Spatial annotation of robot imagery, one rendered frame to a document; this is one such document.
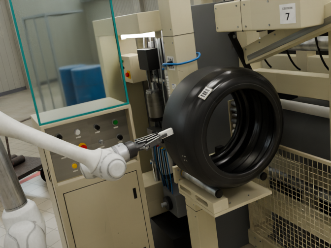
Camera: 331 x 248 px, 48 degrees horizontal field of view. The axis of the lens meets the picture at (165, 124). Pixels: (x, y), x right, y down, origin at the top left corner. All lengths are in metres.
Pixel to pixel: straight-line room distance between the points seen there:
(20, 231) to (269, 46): 1.44
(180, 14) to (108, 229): 1.39
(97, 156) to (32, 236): 0.43
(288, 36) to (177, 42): 0.56
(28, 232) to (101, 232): 0.94
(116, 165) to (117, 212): 1.11
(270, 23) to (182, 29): 0.48
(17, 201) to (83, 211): 0.70
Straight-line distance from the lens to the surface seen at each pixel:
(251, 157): 2.10
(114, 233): 2.55
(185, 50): 2.05
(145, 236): 2.65
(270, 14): 1.80
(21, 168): 4.69
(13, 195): 1.79
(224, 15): 2.06
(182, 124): 1.68
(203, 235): 2.42
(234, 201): 2.00
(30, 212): 1.81
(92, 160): 1.44
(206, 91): 1.67
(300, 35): 1.87
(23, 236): 1.64
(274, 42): 1.99
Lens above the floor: 1.77
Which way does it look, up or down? 16 degrees down
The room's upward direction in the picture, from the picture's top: 8 degrees counter-clockwise
